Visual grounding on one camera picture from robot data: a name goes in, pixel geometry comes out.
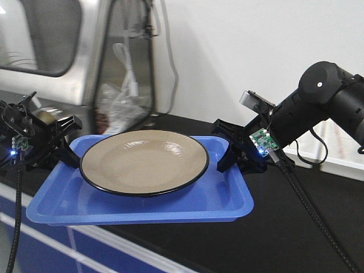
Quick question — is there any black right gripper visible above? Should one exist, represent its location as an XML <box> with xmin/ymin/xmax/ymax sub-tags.
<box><xmin>212</xmin><ymin>113</ymin><xmax>282</xmax><ymax>173</ymax></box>

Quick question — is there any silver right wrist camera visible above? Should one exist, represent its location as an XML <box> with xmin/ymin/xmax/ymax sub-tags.
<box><xmin>239</xmin><ymin>90</ymin><xmax>275</xmax><ymax>113</ymax></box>

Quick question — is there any green left circuit board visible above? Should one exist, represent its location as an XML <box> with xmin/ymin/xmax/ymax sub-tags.
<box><xmin>11</xmin><ymin>134</ymin><xmax>31</xmax><ymax>151</ymax></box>

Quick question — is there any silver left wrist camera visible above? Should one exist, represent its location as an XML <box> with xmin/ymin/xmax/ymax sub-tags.
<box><xmin>20</xmin><ymin>92</ymin><xmax>42</xmax><ymax>111</ymax></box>

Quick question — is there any green circuit board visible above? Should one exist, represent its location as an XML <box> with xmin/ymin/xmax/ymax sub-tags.
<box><xmin>11</xmin><ymin>134</ymin><xmax>31</xmax><ymax>151</ymax></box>
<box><xmin>249</xmin><ymin>128</ymin><xmax>279</xmax><ymax>158</ymax></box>

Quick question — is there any braided black cable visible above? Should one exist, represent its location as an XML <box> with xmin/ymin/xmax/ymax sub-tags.
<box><xmin>268</xmin><ymin>150</ymin><xmax>361</xmax><ymax>273</ymax></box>
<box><xmin>5</xmin><ymin>155</ymin><xmax>26</xmax><ymax>273</ymax></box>

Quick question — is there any stainless steel glove box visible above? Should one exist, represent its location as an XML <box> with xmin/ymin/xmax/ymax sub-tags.
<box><xmin>1</xmin><ymin>1</ymin><xmax>169</xmax><ymax>134</ymax></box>

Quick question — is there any blue plastic tray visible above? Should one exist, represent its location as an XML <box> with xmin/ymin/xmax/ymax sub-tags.
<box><xmin>26</xmin><ymin>136</ymin><xmax>254</xmax><ymax>226</ymax></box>

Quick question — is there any right braided black cable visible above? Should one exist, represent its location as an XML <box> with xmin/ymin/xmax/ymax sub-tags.
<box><xmin>268</xmin><ymin>150</ymin><xmax>361</xmax><ymax>273</ymax></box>

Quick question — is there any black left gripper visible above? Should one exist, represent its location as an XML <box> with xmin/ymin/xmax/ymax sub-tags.
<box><xmin>1</xmin><ymin>100</ymin><xmax>82</xmax><ymax>176</ymax></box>

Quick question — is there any green right circuit board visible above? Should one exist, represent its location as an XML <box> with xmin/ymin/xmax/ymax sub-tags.
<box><xmin>249</xmin><ymin>128</ymin><xmax>279</xmax><ymax>158</ymax></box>

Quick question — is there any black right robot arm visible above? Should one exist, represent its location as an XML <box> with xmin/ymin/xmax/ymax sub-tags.
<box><xmin>213</xmin><ymin>61</ymin><xmax>363</xmax><ymax>174</ymax></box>

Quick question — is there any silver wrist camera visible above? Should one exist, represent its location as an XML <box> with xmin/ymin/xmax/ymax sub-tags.
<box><xmin>239</xmin><ymin>90</ymin><xmax>275</xmax><ymax>113</ymax></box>
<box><xmin>20</xmin><ymin>92</ymin><xmax>42</xmax><ymax>111</ymax></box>

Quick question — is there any beige plate with black rim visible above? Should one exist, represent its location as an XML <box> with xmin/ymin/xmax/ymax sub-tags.
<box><xmin>80</xmin><ymin>130</ymin><xmax>209</xmax><ymax>196</ymax></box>

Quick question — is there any left braided black cable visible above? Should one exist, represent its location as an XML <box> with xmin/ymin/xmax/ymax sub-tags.
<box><xmin>5</xmin><ymin>155</ymin><xmax>26</xmax><ymax>273</ymax></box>

